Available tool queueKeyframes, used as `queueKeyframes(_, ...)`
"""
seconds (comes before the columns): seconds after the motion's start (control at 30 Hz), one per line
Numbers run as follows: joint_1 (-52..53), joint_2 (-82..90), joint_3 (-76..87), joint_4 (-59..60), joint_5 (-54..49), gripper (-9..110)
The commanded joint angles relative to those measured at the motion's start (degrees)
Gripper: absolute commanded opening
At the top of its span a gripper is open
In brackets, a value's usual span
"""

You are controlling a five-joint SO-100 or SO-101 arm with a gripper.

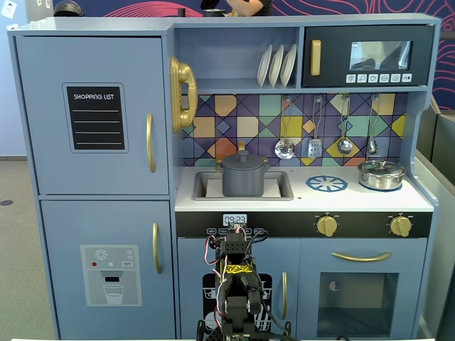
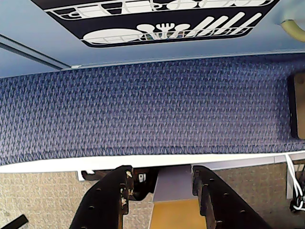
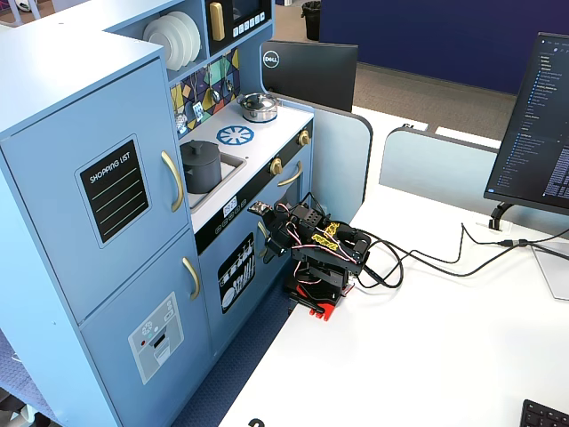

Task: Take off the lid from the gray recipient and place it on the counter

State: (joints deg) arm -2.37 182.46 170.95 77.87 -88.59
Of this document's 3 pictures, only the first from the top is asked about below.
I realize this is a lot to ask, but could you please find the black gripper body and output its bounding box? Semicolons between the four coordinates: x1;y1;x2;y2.
215;229;255;266

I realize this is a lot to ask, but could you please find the black robot wrist mount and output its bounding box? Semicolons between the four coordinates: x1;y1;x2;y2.
220;149;270;171

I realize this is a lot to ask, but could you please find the shiny steel pot lid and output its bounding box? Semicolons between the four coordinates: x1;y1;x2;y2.
358;158;406;175

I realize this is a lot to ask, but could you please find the digital clock display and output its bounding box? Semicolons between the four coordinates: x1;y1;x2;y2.
223;213;248;227

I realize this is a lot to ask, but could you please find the gray plastic pot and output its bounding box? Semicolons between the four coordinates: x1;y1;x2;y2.
215;161;271;197

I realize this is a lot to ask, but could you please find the gray toy sink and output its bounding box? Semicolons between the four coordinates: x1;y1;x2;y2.
192;170;294;202

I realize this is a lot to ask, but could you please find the blue oven door with window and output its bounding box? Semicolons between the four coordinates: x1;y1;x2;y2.
298;238;427;339

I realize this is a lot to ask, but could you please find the gold stove knob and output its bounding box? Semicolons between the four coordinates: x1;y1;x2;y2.
389;215;413;238
316;215;339;238

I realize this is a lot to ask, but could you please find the steel skimmer spoon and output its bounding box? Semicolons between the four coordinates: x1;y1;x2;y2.
274;95;296;160

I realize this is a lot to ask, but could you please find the steel slotted spatula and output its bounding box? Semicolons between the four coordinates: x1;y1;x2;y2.
307;95;323;159

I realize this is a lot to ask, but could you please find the blue toy play kitchen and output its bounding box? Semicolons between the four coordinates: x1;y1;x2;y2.
6;13;442;340

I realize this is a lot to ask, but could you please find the steel ladle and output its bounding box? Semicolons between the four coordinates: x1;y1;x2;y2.
336;94;353;156

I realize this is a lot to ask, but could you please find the gold toy telephone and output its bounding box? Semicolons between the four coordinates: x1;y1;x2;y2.
168;55;199;134

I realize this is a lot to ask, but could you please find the blue freezer door with dispenser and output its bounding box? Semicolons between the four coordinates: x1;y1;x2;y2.
40;200;177;340

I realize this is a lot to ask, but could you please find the small steel spoon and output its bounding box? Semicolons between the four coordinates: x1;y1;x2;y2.
367;94;380;156

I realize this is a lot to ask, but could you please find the white toy plate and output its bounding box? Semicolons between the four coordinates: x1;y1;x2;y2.
279;43;298;87
257;44;273;88
268;44;285;88

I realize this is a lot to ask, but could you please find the black shopping list chalkboard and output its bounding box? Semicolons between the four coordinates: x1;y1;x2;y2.
62;82;129;154

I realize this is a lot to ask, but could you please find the black microwave door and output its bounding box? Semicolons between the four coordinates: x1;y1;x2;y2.
301;24;435;88

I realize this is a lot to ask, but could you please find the blue fridge door with chalkboard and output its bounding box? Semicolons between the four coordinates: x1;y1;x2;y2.
14;35;170;196

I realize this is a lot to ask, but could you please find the gray partition panel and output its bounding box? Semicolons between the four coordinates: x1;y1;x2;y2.
414;95;455;341

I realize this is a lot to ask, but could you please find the person in black shirt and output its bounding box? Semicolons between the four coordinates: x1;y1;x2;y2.
200;0;274;18

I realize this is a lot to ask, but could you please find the black helmet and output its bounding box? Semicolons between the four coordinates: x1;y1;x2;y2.
53;0;85;18

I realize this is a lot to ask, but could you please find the red white black servo cable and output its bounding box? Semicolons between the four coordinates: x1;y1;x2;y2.
204;234;228;320

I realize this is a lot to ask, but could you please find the gold cabinet door handle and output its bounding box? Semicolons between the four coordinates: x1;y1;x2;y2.
281;271;289;320

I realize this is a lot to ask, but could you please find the gold freezer door handle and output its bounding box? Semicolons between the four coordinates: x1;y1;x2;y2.
152;222;163;275

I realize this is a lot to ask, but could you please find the blue printed burner ring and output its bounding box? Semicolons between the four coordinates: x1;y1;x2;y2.
305;175;349;194

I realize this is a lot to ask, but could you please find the gold oven door handle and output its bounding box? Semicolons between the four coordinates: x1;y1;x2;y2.
331;251;393;263

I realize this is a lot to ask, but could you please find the gold fridge door handle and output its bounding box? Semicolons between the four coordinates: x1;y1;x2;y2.
146;113;156;174

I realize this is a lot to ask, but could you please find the gold microwave handle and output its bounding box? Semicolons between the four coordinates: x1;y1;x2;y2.
310;39;322;77

